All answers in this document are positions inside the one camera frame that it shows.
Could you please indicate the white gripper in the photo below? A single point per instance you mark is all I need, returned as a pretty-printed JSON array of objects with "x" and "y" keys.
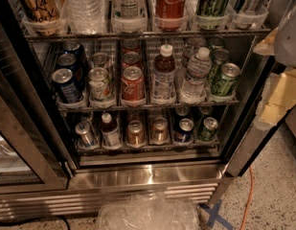
[{"x": 288, "y": 38}]

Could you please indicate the clear water bottle front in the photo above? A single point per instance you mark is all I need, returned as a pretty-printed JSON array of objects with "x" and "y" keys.
[{"x": 198, "y": 68}]

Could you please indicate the green LaCroix can middle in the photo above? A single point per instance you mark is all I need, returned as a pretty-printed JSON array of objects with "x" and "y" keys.
[{"x": 218, "y": 57}]

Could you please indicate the silver blue can top shelf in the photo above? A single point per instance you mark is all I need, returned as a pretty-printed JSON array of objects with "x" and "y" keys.
[{"x": 248, "y": 14}]

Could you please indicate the clear water bottle behind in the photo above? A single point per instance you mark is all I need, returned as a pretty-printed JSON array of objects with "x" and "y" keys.
[{"x": 191, "y": 47}]

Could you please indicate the green LaCroix can top shelf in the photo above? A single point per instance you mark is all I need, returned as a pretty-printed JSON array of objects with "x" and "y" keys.
[{"x": 210, "y": 14}]

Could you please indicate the green can bottom shelf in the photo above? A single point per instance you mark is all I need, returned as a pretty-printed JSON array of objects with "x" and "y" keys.
[{"x": 208, "y": 129}]

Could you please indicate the blue can bottom shelf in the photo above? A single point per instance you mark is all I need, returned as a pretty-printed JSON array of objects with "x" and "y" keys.
[{"x": 184, "y": 130}]

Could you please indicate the brown tea bottle middle shelf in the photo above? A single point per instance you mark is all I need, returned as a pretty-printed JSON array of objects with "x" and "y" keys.
[{"x": 163, "y": 73}]

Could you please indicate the brown tea bottle shelf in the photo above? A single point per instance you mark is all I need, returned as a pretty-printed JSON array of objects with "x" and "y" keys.
[
  {"x": 110, "y": 130},
  {"x": 163, "y": 73}
]

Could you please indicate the red Coca-Cola can top shelf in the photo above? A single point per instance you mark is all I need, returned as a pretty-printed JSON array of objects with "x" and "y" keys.
[{"x": 169, "y": 14}]

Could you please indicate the red Coke can middle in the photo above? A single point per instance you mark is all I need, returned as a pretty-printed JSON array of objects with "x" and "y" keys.
[{"x": 131, "y": 59}]

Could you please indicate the red coke can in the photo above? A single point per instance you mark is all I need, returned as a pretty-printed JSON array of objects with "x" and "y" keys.
[
  {"x": 131, "y": 59},
  {"x": 131, "y": 45},
  {"x": 133, "y": 84}
]

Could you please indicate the white labelled bottle top shelf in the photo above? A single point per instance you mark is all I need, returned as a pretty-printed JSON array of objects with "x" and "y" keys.
[{"x": 128, "y": 16}]

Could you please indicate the brown tea bottle bottom shelf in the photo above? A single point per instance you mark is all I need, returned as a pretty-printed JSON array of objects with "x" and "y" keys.
[{"x": 110, "y": 130}]

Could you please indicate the stainless steel fridge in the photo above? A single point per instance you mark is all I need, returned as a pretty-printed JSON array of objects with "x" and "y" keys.
[{"x": 105, "y": 100}]

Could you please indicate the clear water bottle top shelf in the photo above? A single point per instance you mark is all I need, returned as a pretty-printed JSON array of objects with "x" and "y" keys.
[{"x": 85, "y": 17}]

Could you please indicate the blue Pepsi can middle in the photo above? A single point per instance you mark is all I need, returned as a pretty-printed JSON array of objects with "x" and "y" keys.
[{"x": 70, "y": 62}]

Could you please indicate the blue pepsi can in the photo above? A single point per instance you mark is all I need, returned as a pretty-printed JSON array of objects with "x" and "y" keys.
[
  {"x": 65, "y": 86},
  {"x": 77, "y": 49},
  {"x": 70, "y": 62}
]

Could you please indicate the silver can bottom shelf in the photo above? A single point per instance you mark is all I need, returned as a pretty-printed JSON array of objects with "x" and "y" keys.
[{"x": 84, "y": 131}]

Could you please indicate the peach LaCroix can top shelf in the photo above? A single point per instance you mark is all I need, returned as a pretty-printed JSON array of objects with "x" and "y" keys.
[{"x": 43, "y": 13}]

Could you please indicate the glass fridge door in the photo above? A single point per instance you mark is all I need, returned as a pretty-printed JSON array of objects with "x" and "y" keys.
[{"x": 27, "y": 163}]

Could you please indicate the green LaCroix can front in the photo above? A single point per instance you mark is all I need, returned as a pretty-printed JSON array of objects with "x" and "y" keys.
[{"x": 225, "y": 80}]

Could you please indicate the green LaCroix can back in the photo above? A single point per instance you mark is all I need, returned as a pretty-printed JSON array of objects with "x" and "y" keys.
[{"x": 216, "y": 43}]

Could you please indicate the copper can bottom right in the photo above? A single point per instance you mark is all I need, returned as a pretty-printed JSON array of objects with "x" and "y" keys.
[{"x": 159, "y": 130}]

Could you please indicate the copper can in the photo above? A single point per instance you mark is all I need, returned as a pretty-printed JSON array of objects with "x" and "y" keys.
[
  {"x": 159, "y": 130},
  {"x": 135, "y": 133}
]

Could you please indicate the red Coke can front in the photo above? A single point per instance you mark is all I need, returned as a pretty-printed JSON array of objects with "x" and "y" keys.
[{"x": 133, "y": 84}]

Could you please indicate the red Coke can back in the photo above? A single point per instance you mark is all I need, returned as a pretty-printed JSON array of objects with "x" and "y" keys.
[{"x": 131, "y": 45}]

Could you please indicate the copper can bottom left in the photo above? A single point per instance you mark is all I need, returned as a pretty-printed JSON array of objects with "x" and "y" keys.
[{"x": 135, "y": 133}]

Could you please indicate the blue tape cross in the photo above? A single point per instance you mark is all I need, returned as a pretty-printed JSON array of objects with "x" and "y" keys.
[{"x": 214, "y": 216}]

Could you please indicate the white green can back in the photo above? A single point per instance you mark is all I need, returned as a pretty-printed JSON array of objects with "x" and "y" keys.
[{"x": 102, "y": 60}]

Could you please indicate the white green can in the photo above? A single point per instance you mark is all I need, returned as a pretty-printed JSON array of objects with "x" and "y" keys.
[
  {"x": 102, "y": 60},
  {"x": 99, "y": 82}
]

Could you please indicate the white green can front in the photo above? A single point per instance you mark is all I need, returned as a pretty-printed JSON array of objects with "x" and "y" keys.
[{"x": 99, "y": 82}]

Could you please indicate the clear plastic bin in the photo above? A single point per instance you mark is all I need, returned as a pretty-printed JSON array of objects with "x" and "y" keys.
[{"x": 149, "y": 213}]

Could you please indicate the blue Pepsi can back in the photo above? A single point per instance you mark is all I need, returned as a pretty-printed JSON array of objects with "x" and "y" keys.
[{"x": 77, "y": 49}]

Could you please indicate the blue Pepsi can front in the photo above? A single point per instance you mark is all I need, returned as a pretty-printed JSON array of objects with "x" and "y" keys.
[{"x": 65, "y": 86}]

